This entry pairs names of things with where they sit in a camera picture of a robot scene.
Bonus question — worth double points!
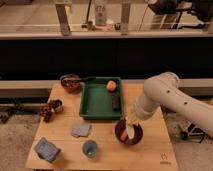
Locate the yellow banana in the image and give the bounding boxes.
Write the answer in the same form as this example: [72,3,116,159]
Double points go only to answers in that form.
[126,124,135,139]

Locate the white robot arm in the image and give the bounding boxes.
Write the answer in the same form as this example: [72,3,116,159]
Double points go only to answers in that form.
[126,72,213,138]

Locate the dark red bowl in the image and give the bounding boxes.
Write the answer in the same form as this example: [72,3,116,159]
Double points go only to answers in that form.
[115,119,143,145]

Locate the orange carrot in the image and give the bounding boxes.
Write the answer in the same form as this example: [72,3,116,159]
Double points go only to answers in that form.
[120,129,128,141]

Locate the green plastic tray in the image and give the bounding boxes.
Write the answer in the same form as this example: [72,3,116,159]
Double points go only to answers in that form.
[79,77,124,120]

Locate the orange fruit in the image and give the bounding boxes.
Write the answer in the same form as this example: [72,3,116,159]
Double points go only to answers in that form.
[106,80,117,91]

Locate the blue ceramic cup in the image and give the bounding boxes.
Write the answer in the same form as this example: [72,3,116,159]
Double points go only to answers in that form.
[82,140,98,158]

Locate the grey folded cloth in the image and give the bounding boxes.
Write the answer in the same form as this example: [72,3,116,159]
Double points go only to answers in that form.
[71,123,92,138]

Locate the black wheeled stand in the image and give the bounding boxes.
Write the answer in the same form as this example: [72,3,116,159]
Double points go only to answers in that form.
[180,123,207,143]

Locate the small metal cup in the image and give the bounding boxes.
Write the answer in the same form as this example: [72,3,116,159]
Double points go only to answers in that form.
[53,99,63,113]

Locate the blue sponge block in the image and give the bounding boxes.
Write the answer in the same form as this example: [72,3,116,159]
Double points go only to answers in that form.
[34,137,61,163]

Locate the brown pot with black handle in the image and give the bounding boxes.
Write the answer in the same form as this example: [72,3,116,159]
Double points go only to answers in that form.
[60,74,95,93]

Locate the black camera on tripod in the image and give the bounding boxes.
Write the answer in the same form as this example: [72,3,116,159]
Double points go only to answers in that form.
[146,0,213,30]

